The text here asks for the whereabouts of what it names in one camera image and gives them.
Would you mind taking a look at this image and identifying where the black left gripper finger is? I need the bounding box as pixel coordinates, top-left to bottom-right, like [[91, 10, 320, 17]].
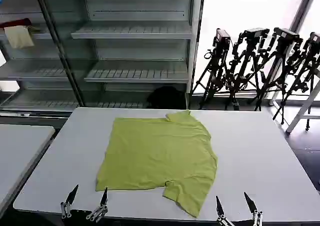
[[59, 184, 80, 219], [85, 186, 109, 223]]

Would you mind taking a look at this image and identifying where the black bag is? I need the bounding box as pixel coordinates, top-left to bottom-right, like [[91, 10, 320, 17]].
[[146, 85, 188, 109]]

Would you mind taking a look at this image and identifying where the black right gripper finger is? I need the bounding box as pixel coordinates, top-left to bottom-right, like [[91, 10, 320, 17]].
[[215, 195, 235, 226], [243, 191, 264, 226]]

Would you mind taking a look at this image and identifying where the black tripod with camera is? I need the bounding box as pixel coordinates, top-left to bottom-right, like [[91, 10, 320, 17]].
[[247, 27, 304, 112], [271, 32, 320, 132], [198, 28, 235, 111], [224, 28, 271, 112]]

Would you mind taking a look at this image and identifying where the yellow-green t-shirt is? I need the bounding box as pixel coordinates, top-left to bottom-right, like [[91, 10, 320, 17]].
[[95, 109, 219, 218]]

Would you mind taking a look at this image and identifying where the white metal frame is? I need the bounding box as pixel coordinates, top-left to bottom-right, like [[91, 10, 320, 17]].
[[269, 68, 320, 134]]

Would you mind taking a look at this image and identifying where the grey empty metal shelf rack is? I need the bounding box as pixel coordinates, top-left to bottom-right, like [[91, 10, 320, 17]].
[[70, 0, 206, 110]]

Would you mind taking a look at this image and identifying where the glass-fronted shelf rack with cloths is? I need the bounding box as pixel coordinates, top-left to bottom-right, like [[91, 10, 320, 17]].
[[0, 0, 85, 118]]

